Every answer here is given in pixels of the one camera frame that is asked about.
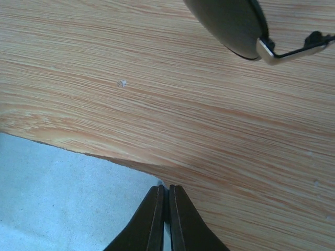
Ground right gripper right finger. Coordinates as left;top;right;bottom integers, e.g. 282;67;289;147
169;185;229;251

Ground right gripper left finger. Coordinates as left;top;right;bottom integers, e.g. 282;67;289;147
105;185;165;251

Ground light blue cleaning cloth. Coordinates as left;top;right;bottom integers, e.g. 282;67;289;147
1;133;162;250

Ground black sunglasses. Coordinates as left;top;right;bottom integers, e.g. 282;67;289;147
185;0;334;65

